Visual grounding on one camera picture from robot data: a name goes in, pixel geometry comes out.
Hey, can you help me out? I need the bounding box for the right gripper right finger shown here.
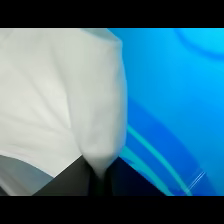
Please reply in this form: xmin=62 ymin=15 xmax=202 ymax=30
xmin=101 ymin=156 xmax=166 ymax=197

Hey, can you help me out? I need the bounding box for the white shirt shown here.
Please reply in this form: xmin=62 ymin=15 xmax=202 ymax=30
xmin=0 ymin=28 xmax=129 ymax=197

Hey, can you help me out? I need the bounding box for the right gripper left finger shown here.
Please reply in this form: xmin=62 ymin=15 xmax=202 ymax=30
xmin=33 ymin=155 xmax=100 ymax=197

